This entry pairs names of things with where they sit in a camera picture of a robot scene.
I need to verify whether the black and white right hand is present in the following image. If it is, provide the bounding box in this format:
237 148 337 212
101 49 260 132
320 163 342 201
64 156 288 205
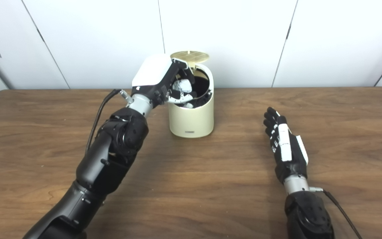
263 107 309 185

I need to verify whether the black and white left hand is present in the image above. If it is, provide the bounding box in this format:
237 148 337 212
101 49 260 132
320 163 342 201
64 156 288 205
131 54 198 108

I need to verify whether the white paper ball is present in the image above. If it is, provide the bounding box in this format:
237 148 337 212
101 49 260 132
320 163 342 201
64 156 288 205
172 79 193 95

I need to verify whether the cream round bin lid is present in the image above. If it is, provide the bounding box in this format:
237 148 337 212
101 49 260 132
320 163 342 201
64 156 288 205
170 51 210 68

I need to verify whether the black bin liner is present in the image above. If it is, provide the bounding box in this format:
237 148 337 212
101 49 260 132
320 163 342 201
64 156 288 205
191 70 211 108

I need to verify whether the cream-colored bin body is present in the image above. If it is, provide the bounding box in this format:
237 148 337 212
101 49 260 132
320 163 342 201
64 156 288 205
168 62 215 138

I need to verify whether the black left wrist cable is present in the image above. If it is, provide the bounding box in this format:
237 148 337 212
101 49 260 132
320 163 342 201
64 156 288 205
85 89 133 153

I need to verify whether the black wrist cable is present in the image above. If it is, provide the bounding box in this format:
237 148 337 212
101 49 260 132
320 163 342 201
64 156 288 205
85 89 133 153
309 187 363 239

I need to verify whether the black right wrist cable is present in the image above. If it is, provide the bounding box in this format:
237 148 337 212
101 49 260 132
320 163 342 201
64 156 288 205
309 187 363 239

